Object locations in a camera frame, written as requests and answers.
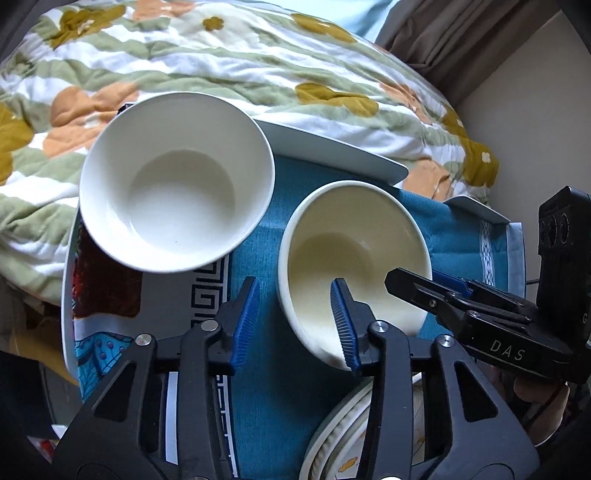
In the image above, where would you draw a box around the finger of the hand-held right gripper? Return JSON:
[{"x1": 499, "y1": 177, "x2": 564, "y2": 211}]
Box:
[
  {"x1": 431, "y1": 271, "x2": 539, "y2": 315},
  {"x1": 385, "y1": 267, "x2": 472, "y2": 320}
]

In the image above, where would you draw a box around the yellow duck print plate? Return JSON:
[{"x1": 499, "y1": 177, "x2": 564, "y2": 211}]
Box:
[{"x1": 299, "y1": 382, "x2": 373, "y2": 480}]

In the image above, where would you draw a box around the brown curtain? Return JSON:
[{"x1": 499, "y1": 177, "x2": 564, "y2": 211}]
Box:
[{"x1": 376, "y1": 0, "x2": 585, "y2": 110}]

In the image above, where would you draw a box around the teal table mat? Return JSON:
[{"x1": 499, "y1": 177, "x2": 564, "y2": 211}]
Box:
[{"x1": 222, "y1": 154, "x2": 528, "y2": 480}]

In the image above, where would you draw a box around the white duck print plate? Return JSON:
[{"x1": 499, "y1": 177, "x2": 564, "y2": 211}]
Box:
[{"x1": 323, "y1": 392, "x2": 428, "y2": 480}]

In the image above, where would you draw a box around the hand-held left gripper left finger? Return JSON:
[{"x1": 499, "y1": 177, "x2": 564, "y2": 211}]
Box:
[{"x1": 54, "y1": 276, "x2": 262, "y2": 480}]

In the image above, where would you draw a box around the floral striped blanket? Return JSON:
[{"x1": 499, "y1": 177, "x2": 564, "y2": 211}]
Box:
[{"x1": 0, "y1": 0, "x2": 502, "y2": 315}]

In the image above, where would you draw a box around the patterned printed tray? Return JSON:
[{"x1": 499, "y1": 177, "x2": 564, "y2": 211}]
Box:
[{"x1": 60, "y1": 203, "x2": 243, "y2": 480}]

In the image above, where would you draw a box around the person's right hand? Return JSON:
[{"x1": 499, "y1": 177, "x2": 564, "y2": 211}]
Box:
[{"x1": 512, "y1": 376, "x2": 573, "y2": 446}]

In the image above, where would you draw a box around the white bowl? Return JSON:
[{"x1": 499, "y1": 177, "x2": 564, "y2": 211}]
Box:
[{"x1": 79, "y1": 90, "x2": 277, "y2": 273}]

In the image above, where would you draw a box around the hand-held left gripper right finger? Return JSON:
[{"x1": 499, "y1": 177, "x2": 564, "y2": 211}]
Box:
[{"x1": 329, "y1": 278, "x2": 542, "y2": 480}]

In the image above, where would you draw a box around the light blue hanging cloth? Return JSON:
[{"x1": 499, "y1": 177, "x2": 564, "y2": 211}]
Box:
[{"x1": 272, "y1": 0, "x2": 399, "y2": 40}]

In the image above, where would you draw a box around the cream bowl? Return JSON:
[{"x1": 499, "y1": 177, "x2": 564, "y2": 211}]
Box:
[{"x1": 278, "y1": 181, "x2": 434, "y2": 373}]

